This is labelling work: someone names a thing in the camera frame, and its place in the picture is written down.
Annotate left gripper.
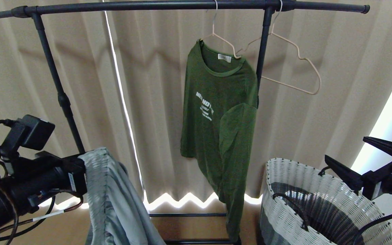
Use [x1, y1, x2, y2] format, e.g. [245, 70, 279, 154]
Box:
[9, 153, 88, 213]

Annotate pale grey shorts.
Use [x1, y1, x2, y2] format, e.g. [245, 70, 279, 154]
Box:
[78, 147, 166, 245]

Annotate pink clothes hanger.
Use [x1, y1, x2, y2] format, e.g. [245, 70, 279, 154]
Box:
[200, 0, 242, 60]
[235, 0, 321, 96]

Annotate green printed shirt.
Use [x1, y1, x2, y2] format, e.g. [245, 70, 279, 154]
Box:
[181, 39, 260, 244]

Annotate white laundry basket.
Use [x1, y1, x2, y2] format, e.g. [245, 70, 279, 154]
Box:
[260, 158, 392, 245]

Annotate black clothes rack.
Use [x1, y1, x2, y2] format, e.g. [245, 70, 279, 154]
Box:
[0, 0, 370, 245]

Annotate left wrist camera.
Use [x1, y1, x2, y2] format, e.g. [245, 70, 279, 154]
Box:
[0, 115, 56, 164]

